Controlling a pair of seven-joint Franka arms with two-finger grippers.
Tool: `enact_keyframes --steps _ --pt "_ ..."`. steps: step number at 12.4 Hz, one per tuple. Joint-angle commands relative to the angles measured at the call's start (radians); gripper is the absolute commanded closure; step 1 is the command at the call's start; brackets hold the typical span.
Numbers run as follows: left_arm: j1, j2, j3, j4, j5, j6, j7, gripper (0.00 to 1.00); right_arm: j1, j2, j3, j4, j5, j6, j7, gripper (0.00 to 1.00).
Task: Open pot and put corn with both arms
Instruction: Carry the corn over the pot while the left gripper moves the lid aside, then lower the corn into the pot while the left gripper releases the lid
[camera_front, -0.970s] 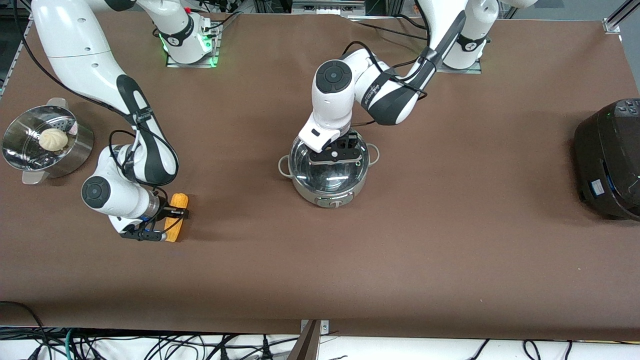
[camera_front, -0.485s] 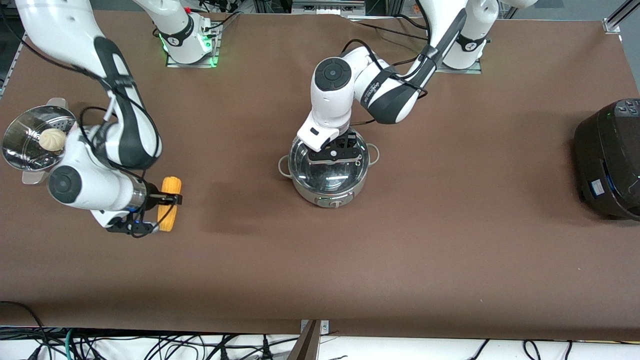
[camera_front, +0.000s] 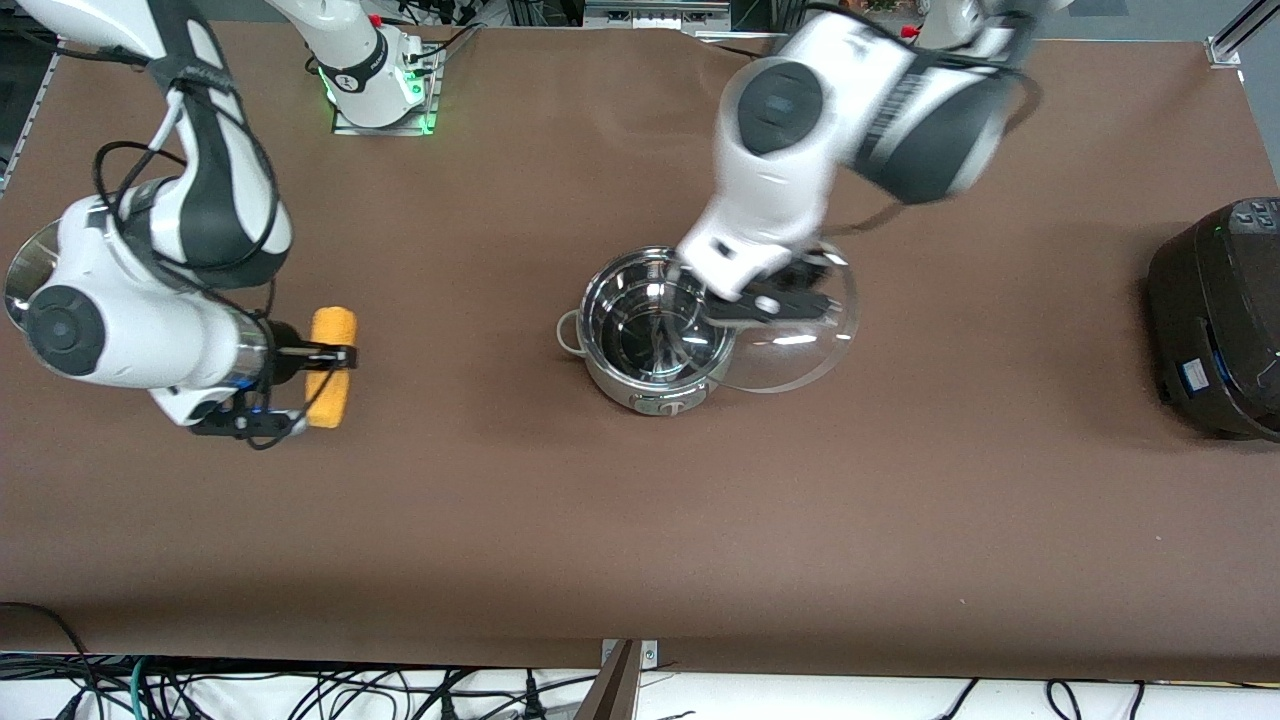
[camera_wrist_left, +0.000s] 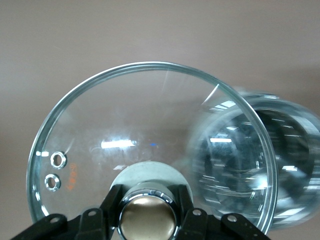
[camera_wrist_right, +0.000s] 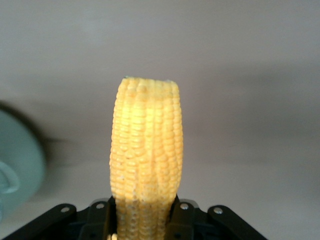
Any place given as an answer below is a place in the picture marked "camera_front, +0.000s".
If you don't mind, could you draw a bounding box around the aluminium table edge bracket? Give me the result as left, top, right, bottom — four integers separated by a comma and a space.
574, 638, 660, 720

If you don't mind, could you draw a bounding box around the brown table cover sheet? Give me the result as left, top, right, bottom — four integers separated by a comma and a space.
0, 20, 1280, 683

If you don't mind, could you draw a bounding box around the silver steel cooking pot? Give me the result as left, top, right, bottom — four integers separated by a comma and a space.
556, 248, 743, 418

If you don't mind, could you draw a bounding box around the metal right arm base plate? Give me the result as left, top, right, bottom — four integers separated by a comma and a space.
331, 42, 442, 137

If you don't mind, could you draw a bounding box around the black right base cable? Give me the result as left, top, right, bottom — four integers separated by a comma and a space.
395, 0, 486, 63

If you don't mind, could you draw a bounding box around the yellow corn cob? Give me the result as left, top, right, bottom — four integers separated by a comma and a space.
304, 307, 359, 430

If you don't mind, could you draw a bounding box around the aluminium frame profile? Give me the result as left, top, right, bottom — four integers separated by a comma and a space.
1204, 0, 1280, 69

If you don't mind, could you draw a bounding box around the grey background equipment box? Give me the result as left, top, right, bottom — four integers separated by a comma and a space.
583, 0, 733, 31

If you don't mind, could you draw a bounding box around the silver steel steamer pan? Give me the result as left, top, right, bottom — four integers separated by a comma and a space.
4, 220, 63, 331

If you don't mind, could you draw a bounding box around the glass pot lid with knob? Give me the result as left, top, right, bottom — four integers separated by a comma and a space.
700, 243, 860, 394

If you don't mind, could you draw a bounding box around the black rice cooker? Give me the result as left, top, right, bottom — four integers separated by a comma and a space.
1146, 197, 1280, 442

